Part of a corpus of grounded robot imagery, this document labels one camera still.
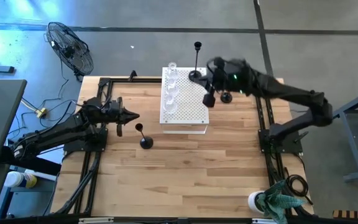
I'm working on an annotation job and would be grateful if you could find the white paper sheet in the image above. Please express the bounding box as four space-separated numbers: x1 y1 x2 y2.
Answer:
37 149 65 165

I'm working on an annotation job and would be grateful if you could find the black metal candlestick holder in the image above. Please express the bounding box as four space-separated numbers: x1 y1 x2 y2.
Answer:
220 91 233 104
134 123 154 150
188 41 203 82

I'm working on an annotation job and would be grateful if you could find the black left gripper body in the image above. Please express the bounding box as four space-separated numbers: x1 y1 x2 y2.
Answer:
109 97 124 138

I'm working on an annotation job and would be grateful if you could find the white roll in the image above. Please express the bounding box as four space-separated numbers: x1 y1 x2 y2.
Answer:
247 190 265 214

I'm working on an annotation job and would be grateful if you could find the green cloth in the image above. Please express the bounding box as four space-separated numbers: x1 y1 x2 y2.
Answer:
256 180 306 224

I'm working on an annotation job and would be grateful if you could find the black coiled cable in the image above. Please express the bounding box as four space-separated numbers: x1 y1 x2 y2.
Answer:
283 167 313 206

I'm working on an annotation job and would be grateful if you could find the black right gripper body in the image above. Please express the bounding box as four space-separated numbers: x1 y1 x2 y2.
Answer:
203 57 231 108

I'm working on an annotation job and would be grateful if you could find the black desk beam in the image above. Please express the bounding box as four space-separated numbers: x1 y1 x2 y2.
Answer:
0 145 62 177

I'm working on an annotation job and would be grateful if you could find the black yellow striped object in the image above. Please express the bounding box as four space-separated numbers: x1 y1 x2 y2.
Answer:
333 210 358 220

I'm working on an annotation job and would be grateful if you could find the black floor fan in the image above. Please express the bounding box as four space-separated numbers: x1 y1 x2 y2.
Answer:
44 21 94 82

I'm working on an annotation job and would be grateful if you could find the white bottle yellow cap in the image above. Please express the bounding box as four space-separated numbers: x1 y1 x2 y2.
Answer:
3 170 38 189

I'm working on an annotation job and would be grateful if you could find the white metal bracket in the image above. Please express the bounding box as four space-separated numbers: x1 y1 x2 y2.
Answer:
252 217 278 224
78 217 114 224

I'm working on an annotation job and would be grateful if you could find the white perforated metal shelf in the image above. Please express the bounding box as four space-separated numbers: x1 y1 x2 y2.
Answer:
159 67 210 135

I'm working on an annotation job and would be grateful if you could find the black aluminium table frame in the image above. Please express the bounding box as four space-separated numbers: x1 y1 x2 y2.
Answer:
54 76 313 218

